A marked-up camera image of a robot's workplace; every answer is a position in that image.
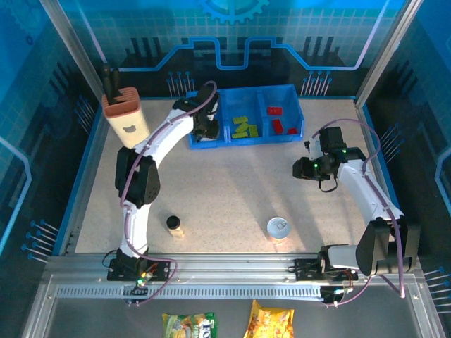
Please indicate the green snack bag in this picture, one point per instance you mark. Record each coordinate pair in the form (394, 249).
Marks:
(188, 325)

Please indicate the yellow snack bag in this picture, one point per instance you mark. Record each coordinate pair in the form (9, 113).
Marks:
(269, 320)

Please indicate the blue table edge trim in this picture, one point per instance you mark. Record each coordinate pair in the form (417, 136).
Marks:
(85, 158)
(368, 123)

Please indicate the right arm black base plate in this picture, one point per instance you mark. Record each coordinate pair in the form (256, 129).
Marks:
(306, 269)

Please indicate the cream knife block pink top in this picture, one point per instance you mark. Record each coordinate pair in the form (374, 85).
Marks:
(123, 116)

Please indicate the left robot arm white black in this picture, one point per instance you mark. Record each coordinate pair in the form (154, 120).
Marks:
(141, 179)

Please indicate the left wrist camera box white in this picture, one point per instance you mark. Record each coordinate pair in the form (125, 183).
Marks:
(213, 111)

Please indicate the small circuit board with LEDs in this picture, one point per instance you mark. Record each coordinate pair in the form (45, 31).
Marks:
(340, 292)
(141, 282)

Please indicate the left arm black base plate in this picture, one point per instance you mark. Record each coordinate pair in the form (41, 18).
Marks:
(158, 273)

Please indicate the silver tin can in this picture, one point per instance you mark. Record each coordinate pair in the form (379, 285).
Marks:
(278, 227)

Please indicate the small red lego brick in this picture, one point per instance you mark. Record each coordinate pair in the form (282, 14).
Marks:
(291, 131)

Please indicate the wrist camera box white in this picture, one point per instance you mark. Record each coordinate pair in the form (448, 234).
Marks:
(213, 111)
(313, 148)

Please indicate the aluminium front rail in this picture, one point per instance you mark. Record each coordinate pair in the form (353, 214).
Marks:
(229, 264)

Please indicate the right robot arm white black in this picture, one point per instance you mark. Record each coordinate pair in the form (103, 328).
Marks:
(384, 253)

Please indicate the aluminium frame post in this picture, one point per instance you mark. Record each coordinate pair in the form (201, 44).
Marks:
(387, 53)
(70, 45)

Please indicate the blue plastic bin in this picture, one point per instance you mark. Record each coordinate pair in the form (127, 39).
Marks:
(243, 105)
(211, 145)
(290, 116)

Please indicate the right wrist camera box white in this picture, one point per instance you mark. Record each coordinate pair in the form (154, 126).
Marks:
(313, 148)

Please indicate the long red lego brick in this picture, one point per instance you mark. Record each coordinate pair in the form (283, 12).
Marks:
(275, 111)

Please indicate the spice jar black lid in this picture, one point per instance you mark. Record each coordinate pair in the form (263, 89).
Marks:
(173, 222)

